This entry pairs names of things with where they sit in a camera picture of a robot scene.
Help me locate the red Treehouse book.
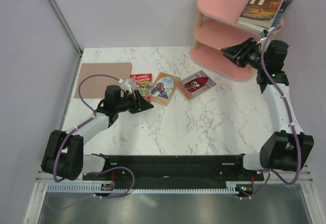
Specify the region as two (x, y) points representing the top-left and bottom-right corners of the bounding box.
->
(130, 73), (152, 102)

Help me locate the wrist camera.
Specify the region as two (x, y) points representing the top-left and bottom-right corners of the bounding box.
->
(119, 78), (135, 93)
(259, 29), (269, 42)

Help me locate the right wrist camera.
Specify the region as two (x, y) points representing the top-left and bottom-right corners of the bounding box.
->
(259, 29), (269, 42)

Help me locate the blue Nineteen Eighty-Four book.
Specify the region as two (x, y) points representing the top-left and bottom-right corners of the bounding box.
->
(236, 0), (291, 37)

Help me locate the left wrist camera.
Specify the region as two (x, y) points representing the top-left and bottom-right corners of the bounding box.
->
(119, 78), (135, 93)

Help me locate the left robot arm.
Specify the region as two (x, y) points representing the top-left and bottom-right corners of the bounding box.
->
(41, 85), (154, 182)

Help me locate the tan Othello book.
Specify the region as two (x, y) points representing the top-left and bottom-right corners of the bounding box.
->
(151, 72), (180, 106)

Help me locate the brown Edward Tulane book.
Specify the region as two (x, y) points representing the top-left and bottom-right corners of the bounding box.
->
(237, 0), (283, 32)

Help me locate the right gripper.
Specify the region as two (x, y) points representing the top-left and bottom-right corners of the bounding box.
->
(221, 37), (268, 71)

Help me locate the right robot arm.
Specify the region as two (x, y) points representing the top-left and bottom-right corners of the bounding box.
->
(221, 38), (314, 180)

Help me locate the pink Shakespeare story book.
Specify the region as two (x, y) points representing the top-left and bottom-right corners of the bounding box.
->
(176, 70), (216, 102)

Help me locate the white slotted cable duct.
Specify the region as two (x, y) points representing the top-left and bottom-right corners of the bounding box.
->
(46, 182), (253, 194)

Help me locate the pink three-tier shelf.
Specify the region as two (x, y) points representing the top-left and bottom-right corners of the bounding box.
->
(191, 0), (261, 81)

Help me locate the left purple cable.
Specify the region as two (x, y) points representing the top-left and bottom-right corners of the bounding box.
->
(45, 74), (135, 211)

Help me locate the brown cardboard file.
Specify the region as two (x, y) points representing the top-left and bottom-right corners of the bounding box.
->
(74, 63), (132, 99)

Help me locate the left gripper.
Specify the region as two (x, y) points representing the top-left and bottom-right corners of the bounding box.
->
(115, 90), (153, 114)

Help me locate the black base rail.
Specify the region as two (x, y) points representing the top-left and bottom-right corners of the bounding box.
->
(52, 154), (265, 184)

